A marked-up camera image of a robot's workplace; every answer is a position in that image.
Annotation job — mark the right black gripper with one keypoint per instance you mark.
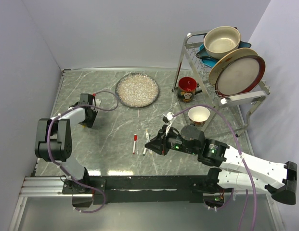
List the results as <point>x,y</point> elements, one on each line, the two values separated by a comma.
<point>159,144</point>

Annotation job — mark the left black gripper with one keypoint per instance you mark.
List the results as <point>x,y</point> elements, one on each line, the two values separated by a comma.
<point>90,124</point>

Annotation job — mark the white pen yellow tip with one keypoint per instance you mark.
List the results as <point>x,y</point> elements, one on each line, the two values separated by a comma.
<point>148,139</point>

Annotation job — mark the white pen red tip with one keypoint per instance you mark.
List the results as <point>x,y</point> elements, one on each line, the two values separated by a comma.
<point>134,150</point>

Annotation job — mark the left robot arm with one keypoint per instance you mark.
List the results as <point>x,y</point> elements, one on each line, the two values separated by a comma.
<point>54,137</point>

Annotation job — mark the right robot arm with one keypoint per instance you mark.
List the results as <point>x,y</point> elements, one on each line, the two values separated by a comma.
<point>229,168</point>

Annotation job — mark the small white cup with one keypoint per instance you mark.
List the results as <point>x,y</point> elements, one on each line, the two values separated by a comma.
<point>198,115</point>

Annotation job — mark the red skull mug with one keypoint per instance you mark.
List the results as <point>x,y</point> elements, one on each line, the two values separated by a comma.
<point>187,89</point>

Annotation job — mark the speckled round plate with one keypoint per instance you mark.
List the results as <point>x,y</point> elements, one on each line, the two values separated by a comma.
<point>136,90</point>

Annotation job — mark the metal dish rack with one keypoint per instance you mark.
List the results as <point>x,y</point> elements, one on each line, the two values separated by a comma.
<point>239,107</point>

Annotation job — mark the black base beam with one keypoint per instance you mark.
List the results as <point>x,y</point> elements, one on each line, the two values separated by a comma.
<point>137,189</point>

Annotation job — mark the blue dish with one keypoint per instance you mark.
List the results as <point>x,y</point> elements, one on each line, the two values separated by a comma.
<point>210,61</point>

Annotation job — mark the red rimmed plate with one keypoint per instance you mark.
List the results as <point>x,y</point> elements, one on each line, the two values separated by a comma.
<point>240,76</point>

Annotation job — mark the beige dinner plate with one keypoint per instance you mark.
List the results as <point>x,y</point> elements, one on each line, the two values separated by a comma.
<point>226,60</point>

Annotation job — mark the large beige bowl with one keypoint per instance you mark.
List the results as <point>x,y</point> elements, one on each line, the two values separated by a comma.
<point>221,40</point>

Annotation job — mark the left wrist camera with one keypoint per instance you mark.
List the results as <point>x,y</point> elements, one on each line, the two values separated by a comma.
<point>96,101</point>

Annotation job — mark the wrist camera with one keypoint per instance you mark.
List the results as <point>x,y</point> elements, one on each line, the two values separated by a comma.
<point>96,101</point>
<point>168,118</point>

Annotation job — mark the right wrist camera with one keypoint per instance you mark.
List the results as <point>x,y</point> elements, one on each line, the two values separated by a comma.
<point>168,118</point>

